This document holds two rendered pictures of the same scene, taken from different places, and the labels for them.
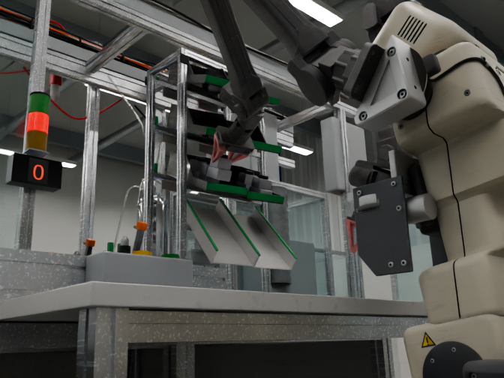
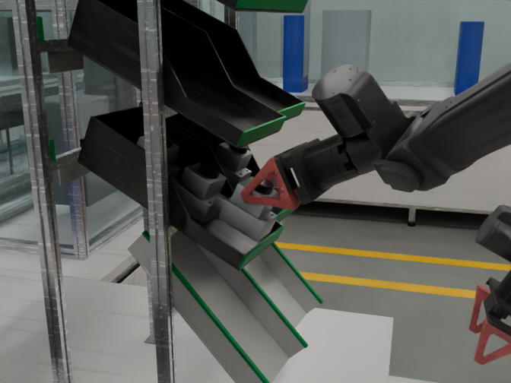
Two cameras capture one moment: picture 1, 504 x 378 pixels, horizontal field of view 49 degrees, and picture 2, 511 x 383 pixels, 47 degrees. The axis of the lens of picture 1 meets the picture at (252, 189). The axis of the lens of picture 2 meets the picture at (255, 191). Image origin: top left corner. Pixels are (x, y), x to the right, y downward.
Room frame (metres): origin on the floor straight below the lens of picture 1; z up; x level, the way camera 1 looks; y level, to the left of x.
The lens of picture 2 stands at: (0.81, 0.47, 1.50)
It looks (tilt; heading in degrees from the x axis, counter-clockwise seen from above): 16 degrees down; 329
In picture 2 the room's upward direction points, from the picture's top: straight up
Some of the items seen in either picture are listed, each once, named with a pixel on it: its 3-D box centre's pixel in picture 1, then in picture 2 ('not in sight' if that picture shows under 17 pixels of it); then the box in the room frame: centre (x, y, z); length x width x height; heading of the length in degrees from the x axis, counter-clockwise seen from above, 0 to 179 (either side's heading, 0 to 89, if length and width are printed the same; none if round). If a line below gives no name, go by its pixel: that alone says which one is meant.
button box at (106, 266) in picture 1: (141, 271); not in sight; (1.11, 0.23, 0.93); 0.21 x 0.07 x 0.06; 134
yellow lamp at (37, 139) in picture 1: (36, 142); not in sight; (1.28, 0.54, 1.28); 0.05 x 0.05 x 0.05
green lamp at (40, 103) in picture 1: (39, 106); not in sight; (1.28, 0.54, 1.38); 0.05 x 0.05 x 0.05
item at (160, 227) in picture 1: (152, 220); not in sight; (2.32, 0.44, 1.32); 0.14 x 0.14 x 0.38
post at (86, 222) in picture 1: (88, 177); not in sight; (2.42, 0.75, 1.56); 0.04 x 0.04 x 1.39; 44
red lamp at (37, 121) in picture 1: (37, 124); not in sight; (1.28, 0.54, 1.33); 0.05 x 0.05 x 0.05
